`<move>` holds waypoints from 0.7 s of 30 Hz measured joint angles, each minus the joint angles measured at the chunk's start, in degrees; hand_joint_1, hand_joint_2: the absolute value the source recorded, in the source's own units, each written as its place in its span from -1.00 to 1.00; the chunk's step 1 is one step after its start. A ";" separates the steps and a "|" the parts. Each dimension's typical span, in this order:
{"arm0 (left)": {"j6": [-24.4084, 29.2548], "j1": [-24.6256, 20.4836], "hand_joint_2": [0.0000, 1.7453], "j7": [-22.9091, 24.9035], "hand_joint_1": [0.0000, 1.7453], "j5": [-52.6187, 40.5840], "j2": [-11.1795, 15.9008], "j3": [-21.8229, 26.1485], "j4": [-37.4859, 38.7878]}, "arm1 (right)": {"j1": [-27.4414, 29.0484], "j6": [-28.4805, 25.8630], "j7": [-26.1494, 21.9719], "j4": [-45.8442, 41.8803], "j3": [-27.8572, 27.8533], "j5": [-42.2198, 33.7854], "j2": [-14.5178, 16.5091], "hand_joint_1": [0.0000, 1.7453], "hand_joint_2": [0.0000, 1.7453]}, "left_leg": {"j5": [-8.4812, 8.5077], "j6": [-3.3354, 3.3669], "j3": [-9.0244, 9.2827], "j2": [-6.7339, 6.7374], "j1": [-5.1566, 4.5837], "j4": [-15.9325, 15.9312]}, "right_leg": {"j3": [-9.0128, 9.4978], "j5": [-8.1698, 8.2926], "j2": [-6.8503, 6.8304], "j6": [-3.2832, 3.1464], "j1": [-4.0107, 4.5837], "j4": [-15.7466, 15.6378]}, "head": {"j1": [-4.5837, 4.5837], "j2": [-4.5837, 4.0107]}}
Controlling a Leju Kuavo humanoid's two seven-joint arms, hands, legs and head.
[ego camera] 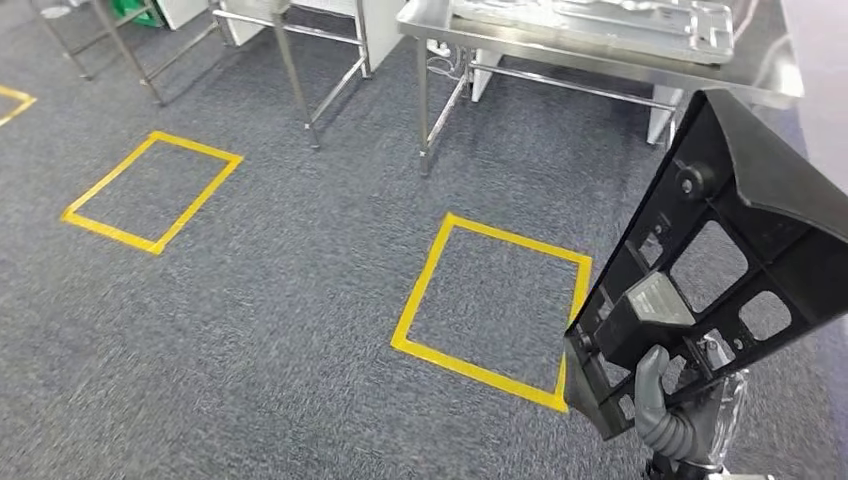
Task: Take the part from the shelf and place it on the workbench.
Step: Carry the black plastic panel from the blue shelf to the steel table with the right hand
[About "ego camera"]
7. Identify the black plastic car part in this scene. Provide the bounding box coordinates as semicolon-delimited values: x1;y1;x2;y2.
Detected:
563;87;848;442

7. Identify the white board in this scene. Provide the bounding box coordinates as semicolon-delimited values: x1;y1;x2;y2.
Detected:
154;0;215;32

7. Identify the green crate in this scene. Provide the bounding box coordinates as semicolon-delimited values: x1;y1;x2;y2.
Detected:
109;0;166;29

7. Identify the stainless steel workbench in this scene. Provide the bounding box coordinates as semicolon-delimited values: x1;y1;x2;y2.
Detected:
396;0;806;179

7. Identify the coiled cable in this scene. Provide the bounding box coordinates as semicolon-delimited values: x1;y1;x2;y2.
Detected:
423;38;473;87

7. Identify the stamped metal panel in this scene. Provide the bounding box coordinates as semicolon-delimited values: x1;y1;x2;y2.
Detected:
450;0;737;66

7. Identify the steel frame table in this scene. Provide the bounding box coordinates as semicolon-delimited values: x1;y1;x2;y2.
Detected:
26;0;223;107
210;0;374;151

